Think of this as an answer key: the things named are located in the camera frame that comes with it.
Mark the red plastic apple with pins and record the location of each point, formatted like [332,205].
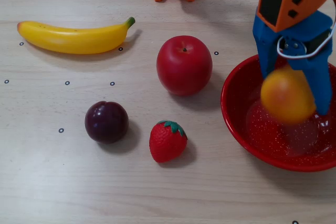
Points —
[184,68]

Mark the dark purple plastic plum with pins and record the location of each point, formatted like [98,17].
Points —
[106,122]

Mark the blue gripper body with motor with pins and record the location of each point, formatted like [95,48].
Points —
[265,41]

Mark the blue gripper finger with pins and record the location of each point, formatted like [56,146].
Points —
[267,53]
[319,82]

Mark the yellow plastic banana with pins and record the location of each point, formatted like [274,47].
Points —
[73,39]

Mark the red plastic strawberry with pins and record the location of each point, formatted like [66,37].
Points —
[166,144]

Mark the orange yellow plastic peach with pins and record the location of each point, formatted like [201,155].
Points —
[287,98]

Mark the red speckled bowl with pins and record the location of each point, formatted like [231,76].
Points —
[241,119]

